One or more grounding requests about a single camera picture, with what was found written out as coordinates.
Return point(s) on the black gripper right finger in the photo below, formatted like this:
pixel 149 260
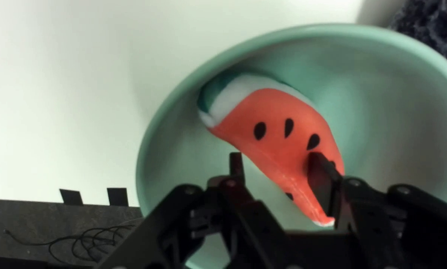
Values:
pixel 325 183

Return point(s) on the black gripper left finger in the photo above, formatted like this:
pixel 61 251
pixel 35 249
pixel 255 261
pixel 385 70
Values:
pixel 237 172

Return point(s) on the watermelon slice toy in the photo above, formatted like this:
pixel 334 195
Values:
pixel 278 139

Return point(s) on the mint green bowl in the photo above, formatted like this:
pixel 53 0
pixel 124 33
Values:
pixel 393 98

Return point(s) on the dark blue knitted cloth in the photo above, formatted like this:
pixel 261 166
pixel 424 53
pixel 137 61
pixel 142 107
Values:
pixel 433 24

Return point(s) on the black panel with tabs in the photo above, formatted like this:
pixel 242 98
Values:
pixel 44 233

